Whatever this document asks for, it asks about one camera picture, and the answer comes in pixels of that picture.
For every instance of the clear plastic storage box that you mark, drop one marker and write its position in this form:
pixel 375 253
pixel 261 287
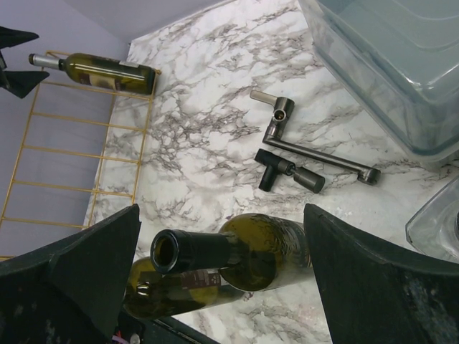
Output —
pixel 399 60

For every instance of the black T-handle corkscrew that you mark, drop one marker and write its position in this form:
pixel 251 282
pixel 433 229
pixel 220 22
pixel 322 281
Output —
pixel 275 166

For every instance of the green wine bottle white label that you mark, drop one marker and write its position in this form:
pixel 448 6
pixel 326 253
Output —
pixel 252 252

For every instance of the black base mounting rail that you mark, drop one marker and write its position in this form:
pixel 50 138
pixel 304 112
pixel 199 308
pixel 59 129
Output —
pixel 164 330

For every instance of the green wine bottle brown label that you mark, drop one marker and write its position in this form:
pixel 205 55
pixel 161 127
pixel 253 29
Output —
pixel 150 295

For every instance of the green wine bottle silver neck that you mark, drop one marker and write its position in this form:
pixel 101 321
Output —
pixel 102 72

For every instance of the clear square glass bottle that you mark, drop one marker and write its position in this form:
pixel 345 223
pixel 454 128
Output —
pixel 433 230

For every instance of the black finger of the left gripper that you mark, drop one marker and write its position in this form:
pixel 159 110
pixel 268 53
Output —
pixel 21 84
pixel 11 37

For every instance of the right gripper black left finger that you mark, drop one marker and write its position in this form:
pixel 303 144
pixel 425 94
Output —
pixel 70 291

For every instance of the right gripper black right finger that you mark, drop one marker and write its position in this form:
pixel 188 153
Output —
pixel 374 291

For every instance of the gold wire wine rack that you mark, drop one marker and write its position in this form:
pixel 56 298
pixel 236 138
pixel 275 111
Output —
pixel 81 146

